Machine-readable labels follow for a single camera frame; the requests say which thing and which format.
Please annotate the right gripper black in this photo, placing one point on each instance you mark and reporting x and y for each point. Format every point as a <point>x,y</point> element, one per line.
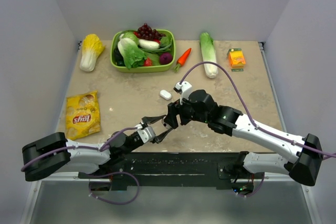
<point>175,108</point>

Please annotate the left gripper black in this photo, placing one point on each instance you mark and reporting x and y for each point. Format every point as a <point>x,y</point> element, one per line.
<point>158,138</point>

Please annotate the white earbud charging case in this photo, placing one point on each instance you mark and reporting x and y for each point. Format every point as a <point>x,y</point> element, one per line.
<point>165,95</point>

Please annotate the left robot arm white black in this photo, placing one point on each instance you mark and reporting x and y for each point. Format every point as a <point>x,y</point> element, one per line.
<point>55,153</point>

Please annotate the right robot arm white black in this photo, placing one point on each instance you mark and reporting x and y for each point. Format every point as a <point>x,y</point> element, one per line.
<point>297,156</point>

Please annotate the green plastic basket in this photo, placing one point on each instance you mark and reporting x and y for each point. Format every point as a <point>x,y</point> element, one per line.
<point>154,55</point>

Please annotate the orange toy carrot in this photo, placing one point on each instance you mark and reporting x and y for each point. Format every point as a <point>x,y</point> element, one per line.
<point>181,60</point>

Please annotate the purple onion in basket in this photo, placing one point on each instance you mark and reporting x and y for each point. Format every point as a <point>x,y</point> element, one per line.
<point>165,58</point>

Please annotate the red strawberry in basket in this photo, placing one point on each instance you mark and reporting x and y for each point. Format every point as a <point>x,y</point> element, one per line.
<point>148,62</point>

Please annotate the green white napa cabbage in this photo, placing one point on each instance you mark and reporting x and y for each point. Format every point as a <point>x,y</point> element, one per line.
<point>208,54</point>

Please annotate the yellow lays chips bag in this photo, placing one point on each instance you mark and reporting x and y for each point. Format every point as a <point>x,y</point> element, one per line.
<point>82,115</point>

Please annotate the orange juice carton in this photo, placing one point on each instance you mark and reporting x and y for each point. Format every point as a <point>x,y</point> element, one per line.
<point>236,59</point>

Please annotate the green lettuce in basket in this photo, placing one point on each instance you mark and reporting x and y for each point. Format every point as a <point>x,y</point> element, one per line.
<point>133,56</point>

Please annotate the white radish in basket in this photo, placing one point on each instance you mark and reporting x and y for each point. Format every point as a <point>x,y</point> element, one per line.
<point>148,44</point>

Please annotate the red grape bunch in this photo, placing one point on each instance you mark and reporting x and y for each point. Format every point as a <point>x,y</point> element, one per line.
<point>148,33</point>

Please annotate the yellow napa cabbage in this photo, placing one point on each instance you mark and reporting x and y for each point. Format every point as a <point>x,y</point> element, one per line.
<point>92,48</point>

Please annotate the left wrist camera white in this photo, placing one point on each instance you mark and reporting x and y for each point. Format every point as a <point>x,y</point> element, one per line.
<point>145,129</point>

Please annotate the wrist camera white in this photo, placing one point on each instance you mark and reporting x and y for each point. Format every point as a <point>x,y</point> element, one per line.
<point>145,129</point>
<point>184,89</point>

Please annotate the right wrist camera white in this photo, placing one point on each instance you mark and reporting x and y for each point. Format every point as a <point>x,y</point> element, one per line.
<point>184,89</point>

